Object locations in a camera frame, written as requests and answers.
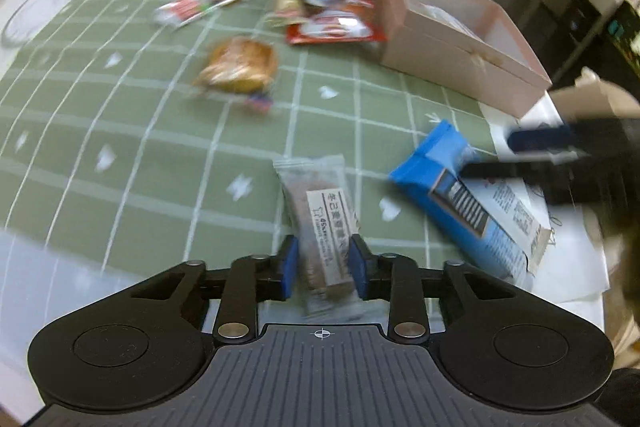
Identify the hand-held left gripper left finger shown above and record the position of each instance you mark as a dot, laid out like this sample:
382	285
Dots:
290	268

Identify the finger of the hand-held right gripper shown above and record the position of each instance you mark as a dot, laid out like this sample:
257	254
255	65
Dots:
505	170
542	138

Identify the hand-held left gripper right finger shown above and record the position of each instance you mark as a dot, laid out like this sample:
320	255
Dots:
357	268

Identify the blue packet with dark label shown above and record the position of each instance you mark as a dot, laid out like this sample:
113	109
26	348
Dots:
470	212

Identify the clear packet with brown bar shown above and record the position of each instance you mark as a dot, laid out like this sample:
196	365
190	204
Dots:
322	217

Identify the pink cardboard box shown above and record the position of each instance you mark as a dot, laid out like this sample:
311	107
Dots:
450	42

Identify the red foil meat packet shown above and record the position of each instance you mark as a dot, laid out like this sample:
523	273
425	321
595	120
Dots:
335	28

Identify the beige chair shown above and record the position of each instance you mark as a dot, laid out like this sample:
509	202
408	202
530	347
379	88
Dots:
592	94

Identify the white paper sheet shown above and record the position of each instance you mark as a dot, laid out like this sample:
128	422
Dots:
575	252

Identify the dark appliance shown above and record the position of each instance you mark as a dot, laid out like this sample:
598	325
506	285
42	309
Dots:
610	27

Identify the clear packet with bread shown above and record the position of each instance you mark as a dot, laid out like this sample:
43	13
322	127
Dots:
240	68

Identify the green checked table mat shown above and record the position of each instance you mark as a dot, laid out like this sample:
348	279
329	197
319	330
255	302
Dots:
125	122

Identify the small beige snack packet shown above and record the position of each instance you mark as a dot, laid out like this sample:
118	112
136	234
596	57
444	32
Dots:
287	7

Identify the red and white candy packet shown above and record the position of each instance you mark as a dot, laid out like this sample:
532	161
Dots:
195	7

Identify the clear glass plate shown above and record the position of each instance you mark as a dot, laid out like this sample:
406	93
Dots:
45	7

